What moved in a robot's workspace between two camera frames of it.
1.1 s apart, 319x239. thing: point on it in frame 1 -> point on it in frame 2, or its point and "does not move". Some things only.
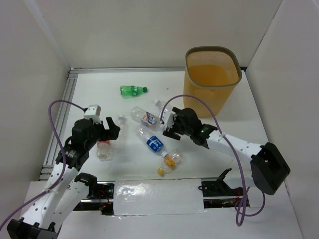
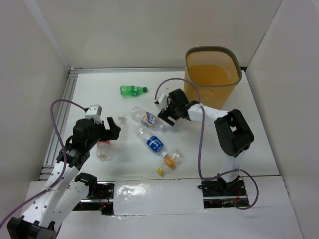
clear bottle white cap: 121,141 does not move
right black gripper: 171,134 -> 170,104
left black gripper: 105,131 does not move
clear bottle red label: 103,150 does not move
